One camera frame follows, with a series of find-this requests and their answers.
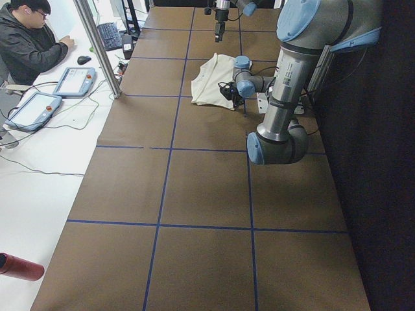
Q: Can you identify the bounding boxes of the black computer mouse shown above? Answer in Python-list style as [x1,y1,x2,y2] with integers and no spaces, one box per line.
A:
[77,56,91,65]

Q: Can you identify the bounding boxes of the teach pendant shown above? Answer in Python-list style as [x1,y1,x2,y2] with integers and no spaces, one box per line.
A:
[5,92,62,132]
[53,67,96,98]

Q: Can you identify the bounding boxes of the far teach pendant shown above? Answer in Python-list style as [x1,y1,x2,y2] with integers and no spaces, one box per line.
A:
[53,67,96,98]

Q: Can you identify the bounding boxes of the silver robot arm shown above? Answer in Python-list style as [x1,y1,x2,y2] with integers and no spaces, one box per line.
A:
[233,0,383,165]
[213,0,257,42]

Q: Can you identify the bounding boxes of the red cylinder bottle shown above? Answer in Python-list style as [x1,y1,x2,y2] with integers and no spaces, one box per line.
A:
[1,253,45,281]

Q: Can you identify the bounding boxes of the cream long-sleeve cat shirt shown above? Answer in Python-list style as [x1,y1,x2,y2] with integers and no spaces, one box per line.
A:
[191,53,251,111]

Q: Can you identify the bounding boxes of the person in black jacket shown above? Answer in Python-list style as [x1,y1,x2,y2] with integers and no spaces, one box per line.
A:
[1,0,75,86]

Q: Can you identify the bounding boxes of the black keyboard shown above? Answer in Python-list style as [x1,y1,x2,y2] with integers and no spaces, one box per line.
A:
[97,22,123,51]

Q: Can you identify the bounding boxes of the near teach pendant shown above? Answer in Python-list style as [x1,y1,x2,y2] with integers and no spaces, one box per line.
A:
[5,92,62,132]

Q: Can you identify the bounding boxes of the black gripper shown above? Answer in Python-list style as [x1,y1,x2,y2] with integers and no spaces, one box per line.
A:
[229,91,245,111]
[215,8,229,42]

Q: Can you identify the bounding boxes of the white camera mast with base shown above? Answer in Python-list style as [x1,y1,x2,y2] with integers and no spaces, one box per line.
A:
[257,92,305,115]

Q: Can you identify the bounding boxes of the aluminium frame post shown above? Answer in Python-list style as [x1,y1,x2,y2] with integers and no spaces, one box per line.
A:
[73,0,121,98]

